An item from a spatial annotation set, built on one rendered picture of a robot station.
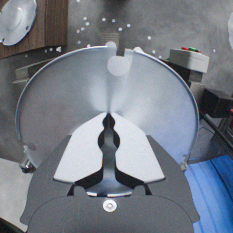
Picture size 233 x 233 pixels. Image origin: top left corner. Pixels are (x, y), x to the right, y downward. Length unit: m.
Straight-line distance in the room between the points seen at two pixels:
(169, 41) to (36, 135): 0.98
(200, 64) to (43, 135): 0.38
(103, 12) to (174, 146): 0.90
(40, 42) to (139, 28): 0.64
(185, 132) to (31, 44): 0.68
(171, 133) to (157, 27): 0.88
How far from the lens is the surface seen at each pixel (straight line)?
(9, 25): 0.77
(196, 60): 0.35
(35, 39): 0.66
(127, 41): 0.91
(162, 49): 0.98
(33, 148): 0.22
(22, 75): 0.37
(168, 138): 0.18
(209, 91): 0.36
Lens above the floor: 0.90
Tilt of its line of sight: 58 degrees down
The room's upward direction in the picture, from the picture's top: 176 degrees clockwise
